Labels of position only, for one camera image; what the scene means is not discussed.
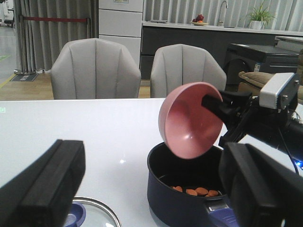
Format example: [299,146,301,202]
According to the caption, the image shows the right beige chair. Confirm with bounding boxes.
[150,44,227,98]

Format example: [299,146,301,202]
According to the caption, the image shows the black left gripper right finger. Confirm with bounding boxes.
[219,142,303,227]

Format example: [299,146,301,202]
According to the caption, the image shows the fruit plate on counter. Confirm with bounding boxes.
[191,14,209,26]

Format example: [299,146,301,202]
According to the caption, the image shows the glass lid blue knob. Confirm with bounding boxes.
[63,196,123,227]

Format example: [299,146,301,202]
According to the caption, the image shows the white cabinet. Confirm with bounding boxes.
[98,0,143,67]

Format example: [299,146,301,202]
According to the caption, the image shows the beige cushion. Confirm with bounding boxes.
[239,71,273,88]

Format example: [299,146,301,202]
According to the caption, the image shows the pink bowl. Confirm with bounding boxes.
[158,82,223,159]

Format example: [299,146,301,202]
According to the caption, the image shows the red barrier belt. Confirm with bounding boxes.
[20,15,90,23]

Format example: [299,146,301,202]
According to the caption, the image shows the dark washing machine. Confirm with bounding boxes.
[223,44,299,85]

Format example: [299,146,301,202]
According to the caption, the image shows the dark kitchen counter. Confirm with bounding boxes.
[140,22,303,80]

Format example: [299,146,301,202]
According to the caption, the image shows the left beige chair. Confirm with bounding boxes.
[51,38,141,99]

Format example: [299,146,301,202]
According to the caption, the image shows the beige chair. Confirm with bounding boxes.
[150,44,227,98]
[51,38,141,99]

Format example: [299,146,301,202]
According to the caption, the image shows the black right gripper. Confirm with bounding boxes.
[201,91,303,161]

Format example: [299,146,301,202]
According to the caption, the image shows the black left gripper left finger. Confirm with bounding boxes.
[0,140,85,227]

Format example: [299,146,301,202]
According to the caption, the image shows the grey curtain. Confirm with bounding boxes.
[13,0,98,72]

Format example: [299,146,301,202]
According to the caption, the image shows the potted green plant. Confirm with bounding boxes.
[247,0,275,30]

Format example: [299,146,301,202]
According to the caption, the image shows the silver faucet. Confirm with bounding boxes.
[217,0,228,26]

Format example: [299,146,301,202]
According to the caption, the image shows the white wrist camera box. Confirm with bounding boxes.
[259,72,300,110]

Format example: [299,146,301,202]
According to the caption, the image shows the orange ham slices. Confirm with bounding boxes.
[171,186,220,197]

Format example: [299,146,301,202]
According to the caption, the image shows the dark blue saucepan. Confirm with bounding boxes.
[147,143,239,227]

